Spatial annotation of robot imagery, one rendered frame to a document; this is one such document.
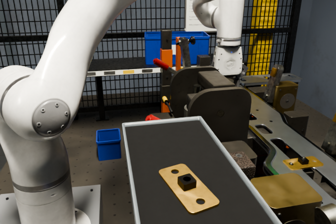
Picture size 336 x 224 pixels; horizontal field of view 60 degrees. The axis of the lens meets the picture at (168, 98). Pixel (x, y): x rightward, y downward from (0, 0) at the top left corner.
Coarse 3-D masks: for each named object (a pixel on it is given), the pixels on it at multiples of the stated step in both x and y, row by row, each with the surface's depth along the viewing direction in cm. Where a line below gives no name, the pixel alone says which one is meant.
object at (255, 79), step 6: (246, 78) 127; (252, 78) 127; (258, 78) 127; (264, 78) 127; (282, 78) 127; (288, 78) 127; (294, 78) 127; (300, 78) 127; (246, 84) 122; (252, 84) 122; (258, 84) 123
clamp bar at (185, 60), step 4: (192, 36) 98; (180, 40) 98; (184, 40) 97; (188, 40) 98; (192, 40) 98; (176, 44) 98; (180, 44) 98; (184, 44) 97; (192, 44) 99; (180, 48) 101; (184, 48) 98; (188, 48) 98; (184, 52) 98; (188, 52) 99; (184, 56) 99; (188, 56) 99; (184, 60) 99; (188, 60) 100; (184, 64) 100; (188, 64) 100
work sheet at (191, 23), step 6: (186, 0) 148; (192, 0) 148; (216, 0) 151; (186, 6) 149; (186, 12) 150; (192, 12) 150; (186, 18) 151; (192, 18) 151; (186, 24) 152; (192, 24) 153; (198, 24) 153; (186, 30) 153; (192, 30) 154; (198, 30) 154; (204, 30) 155; (210, 30) 156; (216, 30) 156
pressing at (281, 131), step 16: (256, 96) 107; (256, 112) 93; (272, 112) 93; (256, 128) 83; (272, 128) 83; (288, 128) 83; (272, 144) 74; (288, 144) 74; (304, 144) 74; (272, 160) 67; (320, 160) 68; (304, 176) 62; (320, 192) 57
